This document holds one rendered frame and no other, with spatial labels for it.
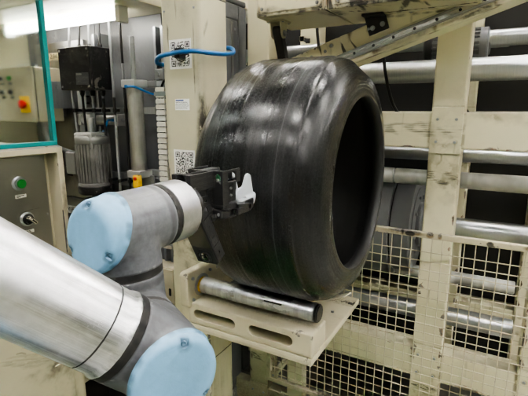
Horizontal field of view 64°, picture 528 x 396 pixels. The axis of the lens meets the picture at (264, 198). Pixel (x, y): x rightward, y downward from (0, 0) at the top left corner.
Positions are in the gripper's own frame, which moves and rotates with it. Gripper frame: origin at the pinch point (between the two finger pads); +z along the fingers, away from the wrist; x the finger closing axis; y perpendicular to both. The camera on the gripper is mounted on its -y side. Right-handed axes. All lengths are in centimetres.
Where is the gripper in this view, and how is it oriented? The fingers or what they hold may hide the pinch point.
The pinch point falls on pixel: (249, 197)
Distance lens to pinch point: 81.4
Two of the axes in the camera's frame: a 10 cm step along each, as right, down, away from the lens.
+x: -8.7, -1.0, 4.8
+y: 0.0, -9.8, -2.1
